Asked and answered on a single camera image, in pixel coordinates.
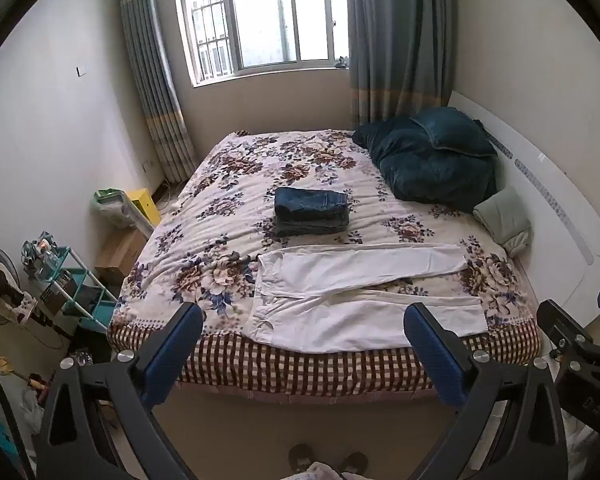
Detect cardboard box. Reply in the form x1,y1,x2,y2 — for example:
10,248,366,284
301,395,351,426
96,227,148,286

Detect floral bed blanket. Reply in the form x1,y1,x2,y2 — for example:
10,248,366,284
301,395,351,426
107,130,543,396

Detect window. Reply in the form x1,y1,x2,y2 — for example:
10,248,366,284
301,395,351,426
172,0,353,86

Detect folded grey blue jeans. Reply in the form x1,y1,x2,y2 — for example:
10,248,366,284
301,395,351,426
274,210,350,237

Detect folded dark blue jeans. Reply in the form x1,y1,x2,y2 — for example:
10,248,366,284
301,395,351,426
274,187,350,217

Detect white bed headboard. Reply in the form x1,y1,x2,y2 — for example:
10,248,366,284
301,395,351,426
450,90,600,331

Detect standing fan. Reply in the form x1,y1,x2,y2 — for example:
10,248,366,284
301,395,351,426
0,245,36,326

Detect dark teal pillow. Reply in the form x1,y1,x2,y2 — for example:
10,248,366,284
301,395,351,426
410,107,498,157

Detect person's brown shoe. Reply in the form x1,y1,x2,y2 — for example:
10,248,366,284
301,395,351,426
340,451,370,476
288,443,315,473

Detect dark teal quilt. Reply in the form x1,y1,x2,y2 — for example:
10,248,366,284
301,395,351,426
352,115,498,213

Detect white pants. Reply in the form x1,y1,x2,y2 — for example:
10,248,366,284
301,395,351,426
243,242,490,353

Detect green plastic bag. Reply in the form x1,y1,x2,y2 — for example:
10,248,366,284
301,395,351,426
92,188,156,236

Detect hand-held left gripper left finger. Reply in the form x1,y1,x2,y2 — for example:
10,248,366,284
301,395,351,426
32,301,204,480

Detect folded light green cloth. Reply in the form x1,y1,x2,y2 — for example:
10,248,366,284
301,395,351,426
472,192,533,259

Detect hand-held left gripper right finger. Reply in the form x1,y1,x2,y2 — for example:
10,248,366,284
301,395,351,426
403,301,568,480

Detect yellow box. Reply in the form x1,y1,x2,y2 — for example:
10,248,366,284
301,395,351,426
125,188,161,233

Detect grey blue curtain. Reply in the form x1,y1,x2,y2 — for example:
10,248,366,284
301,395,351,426
117,0,198,183
345,0,456,131

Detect teal shelf rack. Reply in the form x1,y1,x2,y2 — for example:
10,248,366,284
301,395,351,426
22,246,121,333

